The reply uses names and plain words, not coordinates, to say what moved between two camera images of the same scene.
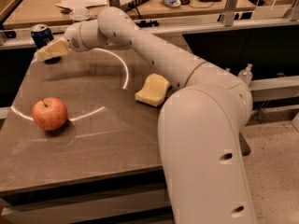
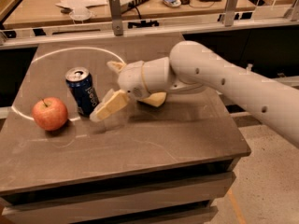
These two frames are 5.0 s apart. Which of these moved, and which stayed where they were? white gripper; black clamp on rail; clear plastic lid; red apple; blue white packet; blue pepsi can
Moved: white gripper; blue pepsi can
Stayed: clear plastic lid; blue white packet; black clamp on rail; red apple
